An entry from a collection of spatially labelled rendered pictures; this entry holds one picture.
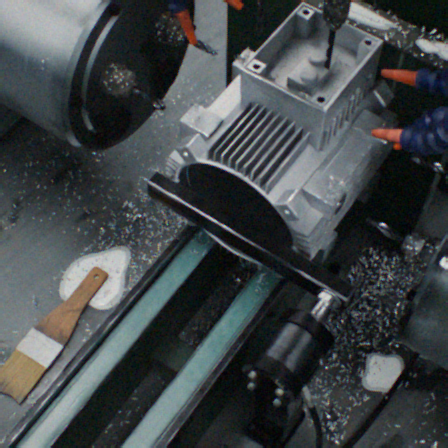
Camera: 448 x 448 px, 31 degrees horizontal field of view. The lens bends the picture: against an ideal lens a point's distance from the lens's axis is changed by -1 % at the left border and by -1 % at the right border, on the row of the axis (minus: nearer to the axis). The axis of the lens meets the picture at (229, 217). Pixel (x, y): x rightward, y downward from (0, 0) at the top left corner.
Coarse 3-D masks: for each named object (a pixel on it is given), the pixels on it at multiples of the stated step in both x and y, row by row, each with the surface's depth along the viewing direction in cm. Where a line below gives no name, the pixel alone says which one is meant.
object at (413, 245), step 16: (416, 160) 87; (368, 224) 83; (384, 224) 83; (400, 240) 82; (416, 240) 80; (416, 256) 80; (432, 256) 79; (432, 272) 74; (416, 288) 86; (432, 288) 74; (416, 304) 76; (432, 304) 75; (400, 320) 87; (416, 320) 77; (432, 320) 76; (400, 336) 82; (416, 336) 79; (432, 336) 77; (432, 352) 79
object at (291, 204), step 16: (384, 80) 89; (368, 96) 89; (384, 96) 89; (192, 144) 84; (192, 160) 85; (288, 192) 82; (288, 208) 81; (304, 208) 82; (192, 224) 96; (272, 272) 93
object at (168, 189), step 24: (168, 192) 88; (192, 192) 88; (192, 216) 88; (216, 216) 87; (240, 240) 86; (264, 240) 85; (264, 264) 87; (288, 264) 84; (312, 264) 84; (312, 288) 84; (336, 288) 82
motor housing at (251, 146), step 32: (224, 96) 91; (224, 128) 87; (256, 128) 83; (288, 128) 84; (224, 160) 82; (256, 160) 82; (288, 160) 82; (320, 160) 85; (352, 160) 87; (224, 192) 97; (256, 192) 99; (352, 192) 89; (256, 224) 97; (288, 224) 83; (320, 224) 85
